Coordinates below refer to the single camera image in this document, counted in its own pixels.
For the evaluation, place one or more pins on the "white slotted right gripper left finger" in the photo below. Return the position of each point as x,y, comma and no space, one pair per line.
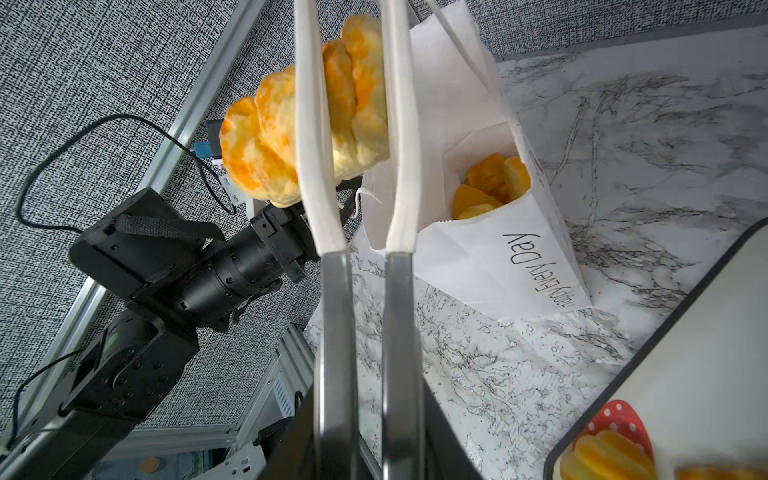
321,240

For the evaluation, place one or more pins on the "white strawberry tray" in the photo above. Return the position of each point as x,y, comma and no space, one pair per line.
696,392

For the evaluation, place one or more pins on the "sugared fake pastry bottom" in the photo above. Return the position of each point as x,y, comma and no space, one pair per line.
258,135

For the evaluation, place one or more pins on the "white printed paper bag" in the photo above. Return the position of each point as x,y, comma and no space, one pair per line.
490,232

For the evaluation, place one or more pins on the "fake croissant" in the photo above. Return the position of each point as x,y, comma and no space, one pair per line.
607,455
470,202
704,472

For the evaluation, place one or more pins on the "long braided fake bread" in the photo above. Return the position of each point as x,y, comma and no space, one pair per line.
504,178

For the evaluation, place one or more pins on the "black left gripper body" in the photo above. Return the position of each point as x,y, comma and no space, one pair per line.
283,245

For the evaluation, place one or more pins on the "white slotted right gripper right finger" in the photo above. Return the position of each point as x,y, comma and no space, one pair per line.
403,430

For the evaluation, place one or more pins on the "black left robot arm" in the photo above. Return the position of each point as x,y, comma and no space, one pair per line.
175,277

